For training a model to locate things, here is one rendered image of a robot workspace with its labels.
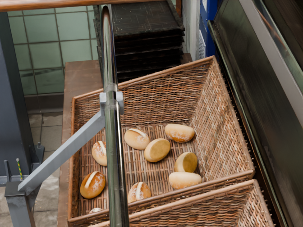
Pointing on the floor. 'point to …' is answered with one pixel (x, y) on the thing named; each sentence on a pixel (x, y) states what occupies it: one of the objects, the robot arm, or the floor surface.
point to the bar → (112, 116)
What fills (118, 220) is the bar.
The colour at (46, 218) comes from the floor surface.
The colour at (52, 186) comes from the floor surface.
